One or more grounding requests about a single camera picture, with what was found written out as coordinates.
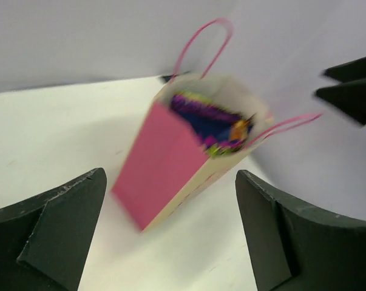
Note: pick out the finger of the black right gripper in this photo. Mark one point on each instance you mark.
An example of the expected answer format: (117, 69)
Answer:
(347, 97)
(349, 71)

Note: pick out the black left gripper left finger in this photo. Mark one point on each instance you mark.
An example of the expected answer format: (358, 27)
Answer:
(45, 239)

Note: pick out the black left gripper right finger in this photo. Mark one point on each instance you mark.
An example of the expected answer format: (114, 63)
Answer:
(294, 245)

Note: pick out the purple snack bag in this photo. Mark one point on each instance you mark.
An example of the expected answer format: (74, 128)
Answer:
(220, 131)

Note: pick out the paper bag with pink handles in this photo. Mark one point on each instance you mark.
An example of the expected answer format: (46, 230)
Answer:
(166, 165)

